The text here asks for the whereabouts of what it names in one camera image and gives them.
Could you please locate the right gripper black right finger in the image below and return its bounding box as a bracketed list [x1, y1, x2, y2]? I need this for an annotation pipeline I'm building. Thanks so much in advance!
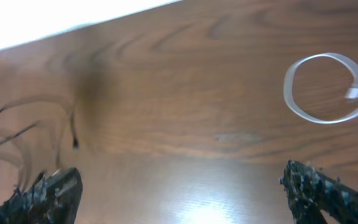
[280, 160, 358, 224]

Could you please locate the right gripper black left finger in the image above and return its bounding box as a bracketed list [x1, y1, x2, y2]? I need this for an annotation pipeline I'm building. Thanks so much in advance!
[0, 167, 83, 224]

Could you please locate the black usb cable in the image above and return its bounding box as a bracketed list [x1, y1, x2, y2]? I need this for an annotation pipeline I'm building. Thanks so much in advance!
[0, 96, 80, 194]

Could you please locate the white usb cable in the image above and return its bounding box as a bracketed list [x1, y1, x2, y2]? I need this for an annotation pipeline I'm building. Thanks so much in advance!
[283, 52, 358, 125]

